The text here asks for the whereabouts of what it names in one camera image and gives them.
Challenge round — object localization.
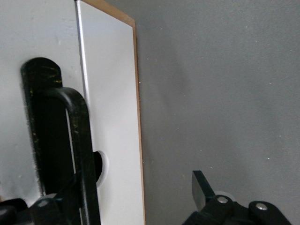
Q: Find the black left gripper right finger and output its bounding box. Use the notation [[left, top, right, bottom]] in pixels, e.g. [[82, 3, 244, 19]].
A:
[[184, 170, 293, 225]]

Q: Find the wooden drawer with white face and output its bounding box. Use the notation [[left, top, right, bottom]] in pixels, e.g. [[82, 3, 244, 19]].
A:
[[0, 0, 90, 225]]

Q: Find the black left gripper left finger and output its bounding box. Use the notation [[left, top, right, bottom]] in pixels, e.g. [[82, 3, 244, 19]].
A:
[[0, 193, 83, 225]]

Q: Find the light wooden drawer cabinet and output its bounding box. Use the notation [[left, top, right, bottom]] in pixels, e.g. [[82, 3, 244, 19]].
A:
[[81, 0, 146, 225]]

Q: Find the white notched cabinet panel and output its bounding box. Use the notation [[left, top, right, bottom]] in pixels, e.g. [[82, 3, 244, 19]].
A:
[[75, 0, 144, 225]]

